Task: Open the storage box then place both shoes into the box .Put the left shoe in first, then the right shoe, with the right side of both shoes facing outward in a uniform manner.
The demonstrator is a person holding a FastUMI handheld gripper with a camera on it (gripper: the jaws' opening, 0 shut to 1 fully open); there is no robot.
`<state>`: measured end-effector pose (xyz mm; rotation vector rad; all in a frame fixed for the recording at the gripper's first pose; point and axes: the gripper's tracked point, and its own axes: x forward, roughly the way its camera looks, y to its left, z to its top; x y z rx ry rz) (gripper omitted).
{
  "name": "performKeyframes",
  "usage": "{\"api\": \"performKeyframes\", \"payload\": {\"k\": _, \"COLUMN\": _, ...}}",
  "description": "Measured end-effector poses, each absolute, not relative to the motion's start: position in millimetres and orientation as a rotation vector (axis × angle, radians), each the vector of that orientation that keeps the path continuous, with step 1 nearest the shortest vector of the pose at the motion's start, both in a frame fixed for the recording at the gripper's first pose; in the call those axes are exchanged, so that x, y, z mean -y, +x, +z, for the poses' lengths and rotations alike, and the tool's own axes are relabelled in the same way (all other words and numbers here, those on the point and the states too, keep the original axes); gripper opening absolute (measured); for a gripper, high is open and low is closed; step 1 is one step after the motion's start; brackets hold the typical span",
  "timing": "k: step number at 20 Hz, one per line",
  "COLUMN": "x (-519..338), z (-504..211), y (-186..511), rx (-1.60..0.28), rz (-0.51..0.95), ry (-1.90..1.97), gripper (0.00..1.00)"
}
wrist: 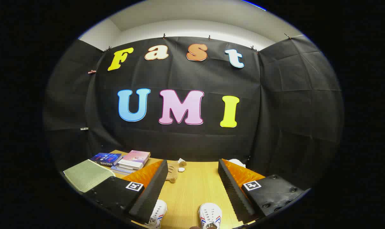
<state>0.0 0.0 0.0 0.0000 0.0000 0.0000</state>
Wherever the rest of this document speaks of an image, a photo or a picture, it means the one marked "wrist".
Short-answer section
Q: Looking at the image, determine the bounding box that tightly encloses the white book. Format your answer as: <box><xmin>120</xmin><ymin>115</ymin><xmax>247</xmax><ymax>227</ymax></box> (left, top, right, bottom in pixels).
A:
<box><xmin>117</xmin><ymin>163</ymin><xmax>145</xmax><ymax>171</ymax></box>

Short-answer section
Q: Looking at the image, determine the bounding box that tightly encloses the white canvas shoe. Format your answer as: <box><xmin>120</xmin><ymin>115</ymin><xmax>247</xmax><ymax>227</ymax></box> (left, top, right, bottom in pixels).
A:
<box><xmin>145</xmin><ymin>199</ymin><xmax>168</xmax><ymax>229</ymax></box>
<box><xmin>198</xmin><ymin>203</ymin><xmax>222</xmax><ymax>229</ymax></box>

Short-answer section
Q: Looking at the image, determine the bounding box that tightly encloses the pale green storage box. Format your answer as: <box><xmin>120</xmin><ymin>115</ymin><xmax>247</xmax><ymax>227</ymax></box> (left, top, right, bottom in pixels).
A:
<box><xmin>63</xmin><ymin>159</ymin><xmax>116</xmax><ymax>193</ymax></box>

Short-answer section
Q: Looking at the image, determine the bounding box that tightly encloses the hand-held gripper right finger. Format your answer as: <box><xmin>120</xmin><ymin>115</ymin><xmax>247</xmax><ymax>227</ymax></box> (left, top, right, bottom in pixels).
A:
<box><xmin>218</xmin><ymin>159</ymin><xmax>311</xmax><ymax>224</ymax></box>

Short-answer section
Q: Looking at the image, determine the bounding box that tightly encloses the blue cover book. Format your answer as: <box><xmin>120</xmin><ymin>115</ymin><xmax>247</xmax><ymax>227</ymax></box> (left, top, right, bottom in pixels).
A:
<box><xmin>90</xmin><ymin>153</ymin><xmax>123</xmax><ymax>167</ymax></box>

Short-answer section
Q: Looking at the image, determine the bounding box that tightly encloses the pale blue book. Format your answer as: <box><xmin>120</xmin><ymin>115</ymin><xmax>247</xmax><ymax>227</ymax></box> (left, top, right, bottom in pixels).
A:
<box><xmin>111</xmin><ymin>166</ymin><xmax>135</xmax><ymax>176</ymax></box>

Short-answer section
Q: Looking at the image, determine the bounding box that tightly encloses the black backdrop cloth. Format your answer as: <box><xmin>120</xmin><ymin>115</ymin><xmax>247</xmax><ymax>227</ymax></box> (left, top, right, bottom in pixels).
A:
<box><xmin>43</xmin><ymin>34</ymin><xmax>344</xmax><ymax>191</ymax></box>

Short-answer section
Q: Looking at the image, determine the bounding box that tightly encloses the white pouch with red label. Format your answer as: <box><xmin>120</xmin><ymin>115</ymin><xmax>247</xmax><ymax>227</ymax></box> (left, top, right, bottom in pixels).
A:
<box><xmin>228</xmin><ymin>158</ymin><xmax>246</xmax><ymax>168</ymax></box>

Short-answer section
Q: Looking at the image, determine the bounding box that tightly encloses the pink cover book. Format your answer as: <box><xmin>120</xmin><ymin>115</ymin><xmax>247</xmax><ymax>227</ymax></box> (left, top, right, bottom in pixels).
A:
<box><xmin>118</xmin><ymin>150</ymin><xmax>151</xmax><ymax>169</ymax></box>

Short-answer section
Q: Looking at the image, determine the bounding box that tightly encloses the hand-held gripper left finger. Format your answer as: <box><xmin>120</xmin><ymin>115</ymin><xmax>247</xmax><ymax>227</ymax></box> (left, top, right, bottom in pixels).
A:
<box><xmin>83</xmin><ymin>160</ymin><xmax>169</xmax><ymax>224</ymax></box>

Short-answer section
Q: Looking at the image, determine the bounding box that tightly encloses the brown bread plush toy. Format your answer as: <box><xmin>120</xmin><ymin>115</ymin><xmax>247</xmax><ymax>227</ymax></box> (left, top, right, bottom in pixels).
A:
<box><xmin>165</xmin><ymin>158</ymin><xmax>187</xmax><ymax>184</ymax></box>

